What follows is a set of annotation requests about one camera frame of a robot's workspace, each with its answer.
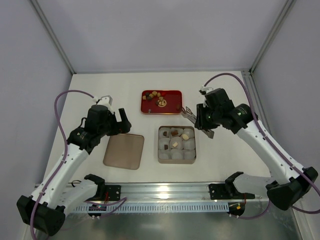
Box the metal tongs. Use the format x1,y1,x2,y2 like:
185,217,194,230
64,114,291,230
180,106,215,139

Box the tan round chocolate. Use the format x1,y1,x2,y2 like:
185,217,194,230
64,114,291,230
181,134,189,140

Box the brown cube chocolate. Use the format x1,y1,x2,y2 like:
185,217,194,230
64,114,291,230
170,129,179,137

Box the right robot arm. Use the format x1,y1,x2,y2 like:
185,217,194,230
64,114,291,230
195,87,318,211

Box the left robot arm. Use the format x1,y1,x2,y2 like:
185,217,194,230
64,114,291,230
16,104,132,237

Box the gold tin lid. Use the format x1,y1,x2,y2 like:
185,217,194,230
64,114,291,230
103,133,145,170

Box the gold tin box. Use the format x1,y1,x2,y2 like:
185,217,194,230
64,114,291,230
157,125,197,165

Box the red tray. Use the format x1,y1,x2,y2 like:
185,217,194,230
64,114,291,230
140,89,183,115

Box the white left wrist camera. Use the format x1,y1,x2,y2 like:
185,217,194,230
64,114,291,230
94,95,114,112

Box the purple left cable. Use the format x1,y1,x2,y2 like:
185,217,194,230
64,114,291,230
28,90,96,240

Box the purple cable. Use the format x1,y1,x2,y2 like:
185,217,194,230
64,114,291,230
199,72,320,220
28,90,96,240

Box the aluminium rail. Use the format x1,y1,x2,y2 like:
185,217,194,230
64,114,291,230
56,180,268,218

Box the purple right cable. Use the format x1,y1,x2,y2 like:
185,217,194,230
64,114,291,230
199,72,320,220

